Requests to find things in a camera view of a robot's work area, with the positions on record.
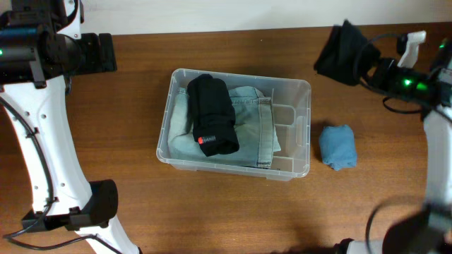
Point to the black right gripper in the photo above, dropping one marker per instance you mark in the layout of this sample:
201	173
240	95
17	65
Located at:
376	79

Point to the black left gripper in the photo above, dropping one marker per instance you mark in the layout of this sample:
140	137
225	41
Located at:
94	53

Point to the dark green cloth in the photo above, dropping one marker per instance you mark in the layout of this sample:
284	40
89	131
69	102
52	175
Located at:
347	55

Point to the blue cloth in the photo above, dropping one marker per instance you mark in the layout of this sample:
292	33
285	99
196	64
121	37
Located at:
337	145

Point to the black garment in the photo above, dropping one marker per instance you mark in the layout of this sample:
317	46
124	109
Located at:
213	116

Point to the light blue jeans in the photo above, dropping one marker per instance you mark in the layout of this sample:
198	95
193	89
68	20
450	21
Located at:
254	128

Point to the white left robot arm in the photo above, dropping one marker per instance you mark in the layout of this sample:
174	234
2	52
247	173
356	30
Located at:
42	48

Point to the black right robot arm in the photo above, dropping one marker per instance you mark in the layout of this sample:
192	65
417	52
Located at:
429	229

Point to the clear plastic storage bin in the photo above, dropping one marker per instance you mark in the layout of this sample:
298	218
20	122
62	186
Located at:
291	101

